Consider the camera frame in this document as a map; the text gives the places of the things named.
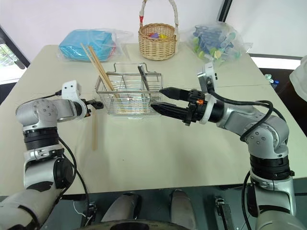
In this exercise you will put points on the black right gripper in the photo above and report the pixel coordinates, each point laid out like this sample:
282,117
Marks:
195,107

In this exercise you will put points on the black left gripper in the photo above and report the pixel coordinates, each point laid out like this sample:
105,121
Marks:
86,105

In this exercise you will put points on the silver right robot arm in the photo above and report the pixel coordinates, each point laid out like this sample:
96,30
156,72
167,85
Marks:
263,134

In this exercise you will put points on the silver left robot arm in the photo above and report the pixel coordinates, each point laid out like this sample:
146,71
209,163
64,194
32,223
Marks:
43,110

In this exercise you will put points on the metal spoon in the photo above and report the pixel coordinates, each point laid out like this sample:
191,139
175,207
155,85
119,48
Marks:
143,76

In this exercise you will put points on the wooden chopstick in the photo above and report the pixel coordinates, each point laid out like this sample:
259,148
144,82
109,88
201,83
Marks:
96,69
93,134
96,131
103,69

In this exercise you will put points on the blue pack in plastic bag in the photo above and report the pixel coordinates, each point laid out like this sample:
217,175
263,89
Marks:
84,45

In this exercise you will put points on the colourful small toys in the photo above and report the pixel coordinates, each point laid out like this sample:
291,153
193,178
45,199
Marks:
158,36

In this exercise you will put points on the bag of colourful utensils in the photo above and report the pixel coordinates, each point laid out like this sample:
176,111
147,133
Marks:
213,45

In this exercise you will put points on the blue bottle cap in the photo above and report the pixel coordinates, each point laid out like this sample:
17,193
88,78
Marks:
276,83

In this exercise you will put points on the grey rounded robot leg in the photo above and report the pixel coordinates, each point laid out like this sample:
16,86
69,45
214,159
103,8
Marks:
122,208
182,208

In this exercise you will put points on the dark rounded robot torso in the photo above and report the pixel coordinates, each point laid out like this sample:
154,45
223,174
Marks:
134,226

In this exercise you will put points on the person in white clothing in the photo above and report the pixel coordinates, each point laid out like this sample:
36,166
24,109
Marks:
299,74

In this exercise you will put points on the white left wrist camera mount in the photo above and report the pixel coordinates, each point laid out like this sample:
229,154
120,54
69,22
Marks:
70,89

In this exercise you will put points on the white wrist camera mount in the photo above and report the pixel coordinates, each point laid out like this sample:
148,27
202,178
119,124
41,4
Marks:
70,89
210,70

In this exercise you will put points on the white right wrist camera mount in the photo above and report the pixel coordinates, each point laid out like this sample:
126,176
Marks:
210,70

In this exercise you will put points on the black window frame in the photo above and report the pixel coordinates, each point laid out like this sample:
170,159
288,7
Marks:
14,48

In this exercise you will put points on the black table bracket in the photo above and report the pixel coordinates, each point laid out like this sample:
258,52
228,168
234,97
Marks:
91,208
224,213

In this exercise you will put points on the black metal post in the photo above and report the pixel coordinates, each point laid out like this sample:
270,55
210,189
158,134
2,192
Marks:
223,10

